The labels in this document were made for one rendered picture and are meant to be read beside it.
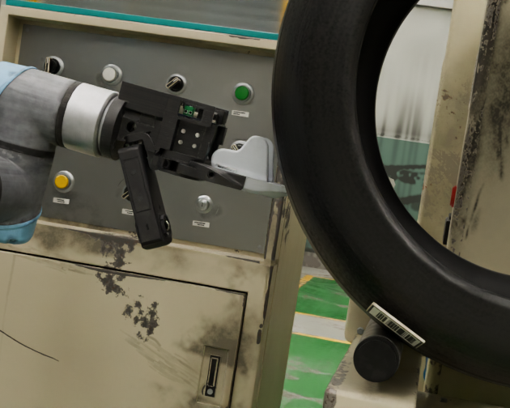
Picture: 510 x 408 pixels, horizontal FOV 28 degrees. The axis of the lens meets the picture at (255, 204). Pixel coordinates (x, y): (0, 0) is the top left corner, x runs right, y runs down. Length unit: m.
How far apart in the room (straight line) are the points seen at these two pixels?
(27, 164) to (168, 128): 0.17
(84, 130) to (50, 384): 0.82
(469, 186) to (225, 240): 0.56
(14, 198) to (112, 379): 0.74
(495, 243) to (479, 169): 0.10
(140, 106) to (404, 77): 9.24
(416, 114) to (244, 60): 8.53
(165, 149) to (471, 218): 0.46
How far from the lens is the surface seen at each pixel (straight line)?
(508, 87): 1.35
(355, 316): 1.34
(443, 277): 0.95
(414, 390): 1.06
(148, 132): 1.11
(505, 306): 0.95
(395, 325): 0.97
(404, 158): 10.18
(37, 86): 1.13
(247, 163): 1.07
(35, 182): 1.14
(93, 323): 1.79
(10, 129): 1.13
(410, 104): 10.28
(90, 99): 1.11
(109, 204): 1.82
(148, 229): 1.09
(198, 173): 1.05
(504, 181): 1.35
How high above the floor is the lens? 1.08
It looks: 3 degrees down
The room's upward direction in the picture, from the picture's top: 9 degrees clockwise
